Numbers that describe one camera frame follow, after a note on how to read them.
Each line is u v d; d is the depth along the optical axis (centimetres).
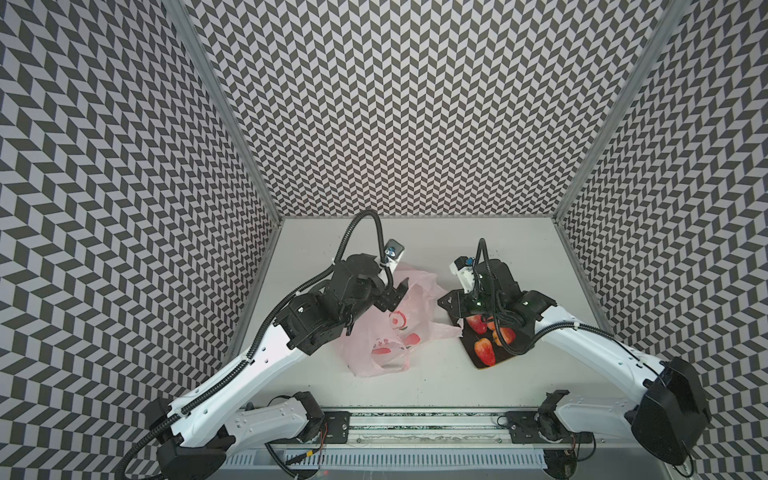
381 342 87
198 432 37
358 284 45
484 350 81
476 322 88
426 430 74
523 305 57
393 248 54
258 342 42
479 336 84
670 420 38
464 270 72
